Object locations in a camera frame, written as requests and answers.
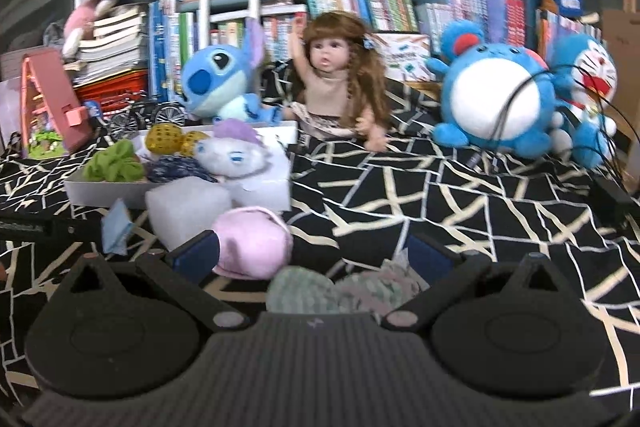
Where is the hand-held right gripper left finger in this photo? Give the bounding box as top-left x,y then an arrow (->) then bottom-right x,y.
64,230 -> 252,332

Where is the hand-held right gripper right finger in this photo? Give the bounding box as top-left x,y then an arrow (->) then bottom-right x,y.
380,233 -> 572,332

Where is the pink purple plush hat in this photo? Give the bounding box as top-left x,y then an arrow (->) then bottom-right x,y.
210,206 -> 295,280

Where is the white cardboard box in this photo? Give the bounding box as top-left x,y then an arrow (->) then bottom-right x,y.
64,121 -> 298,212

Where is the pale floral cloth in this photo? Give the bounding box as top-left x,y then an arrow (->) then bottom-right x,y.
335,257 -> 431,320

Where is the dark blue patterned cloth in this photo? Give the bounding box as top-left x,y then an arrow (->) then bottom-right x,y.
146,154 -> 221,185

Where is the green fabric bow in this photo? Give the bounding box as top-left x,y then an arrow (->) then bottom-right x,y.
82,141 -> 147,184

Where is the white fluffy plush toy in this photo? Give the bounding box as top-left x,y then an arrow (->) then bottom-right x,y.
192,118 -> 291,195

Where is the green knitted cloth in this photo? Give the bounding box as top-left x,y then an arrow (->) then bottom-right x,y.
266,267 -> 346,315

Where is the gold sequin plush ball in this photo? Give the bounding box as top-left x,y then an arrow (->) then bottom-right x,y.
180,131 -> 211,158
145,123 -> 184,156

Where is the black patterned blanket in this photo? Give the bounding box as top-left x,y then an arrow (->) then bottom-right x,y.
0,57 -> 640,408

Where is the white fluffy foam block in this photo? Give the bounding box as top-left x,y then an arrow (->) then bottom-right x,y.
145,183 -> 233,253

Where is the light blue pouch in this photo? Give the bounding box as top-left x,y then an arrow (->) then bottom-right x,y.
101,199 -> 132,255

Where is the pink toy house case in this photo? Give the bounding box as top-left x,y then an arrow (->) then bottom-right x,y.
20,47 -> 96,159

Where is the translucent purple box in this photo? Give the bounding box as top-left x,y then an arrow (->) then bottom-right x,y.
0,79 -> 23,148

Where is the miniature black bicycle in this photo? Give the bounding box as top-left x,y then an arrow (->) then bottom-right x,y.
107,94 -> 187,142

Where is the red plastic basket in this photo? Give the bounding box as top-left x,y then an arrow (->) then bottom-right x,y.
75,69 -> 149,118

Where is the pale pink box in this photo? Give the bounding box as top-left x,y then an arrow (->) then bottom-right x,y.
0,49 -> 51,80

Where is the round blue mouse plush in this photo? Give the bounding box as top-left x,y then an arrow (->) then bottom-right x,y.
426,19 -> 556,158

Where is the blue alien plush toy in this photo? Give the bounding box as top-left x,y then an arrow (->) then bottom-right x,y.
179,21 -> 286,125

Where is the black device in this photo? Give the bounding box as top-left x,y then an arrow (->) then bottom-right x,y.
592,177 -> 638,230

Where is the grey cloth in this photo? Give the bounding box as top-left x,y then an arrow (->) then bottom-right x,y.
42,22 -> 68,50

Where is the stack of lying books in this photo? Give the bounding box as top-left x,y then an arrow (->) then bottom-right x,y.
72,4 -> 149,85

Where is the brown-haired baby doll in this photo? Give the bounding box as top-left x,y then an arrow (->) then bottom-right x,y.
282,11 -> 393,152

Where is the colourful printed box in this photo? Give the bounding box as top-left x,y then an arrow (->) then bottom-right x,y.
372,32 -> 436,82

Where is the pink and white plush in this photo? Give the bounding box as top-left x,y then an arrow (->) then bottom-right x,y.
62,0 -> 113,58

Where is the blue robot cat plush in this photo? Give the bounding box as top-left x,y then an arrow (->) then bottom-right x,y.
549,33 -> 618,170

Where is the row of upright books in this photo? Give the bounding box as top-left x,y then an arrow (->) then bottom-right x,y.
148,0 -> 601,102

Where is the brown cardboard sheet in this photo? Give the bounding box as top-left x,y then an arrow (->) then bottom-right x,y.
600,9 -> 640,138

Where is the black cable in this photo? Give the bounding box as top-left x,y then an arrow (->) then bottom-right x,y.
492,64 -> 631,188

